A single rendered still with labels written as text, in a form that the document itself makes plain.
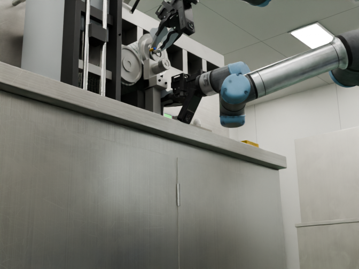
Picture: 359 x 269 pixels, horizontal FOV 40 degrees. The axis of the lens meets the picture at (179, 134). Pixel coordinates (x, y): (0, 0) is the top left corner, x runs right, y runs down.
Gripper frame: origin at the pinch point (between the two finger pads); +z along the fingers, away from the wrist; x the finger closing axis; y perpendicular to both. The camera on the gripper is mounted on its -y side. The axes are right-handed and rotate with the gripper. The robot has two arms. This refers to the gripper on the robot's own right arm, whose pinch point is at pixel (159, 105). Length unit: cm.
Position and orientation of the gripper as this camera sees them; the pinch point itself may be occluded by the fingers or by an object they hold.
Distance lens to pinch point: 169.6
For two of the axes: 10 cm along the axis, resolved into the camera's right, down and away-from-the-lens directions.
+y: -0.2, -9.6, 2.8
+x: -6.5, -2.0, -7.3
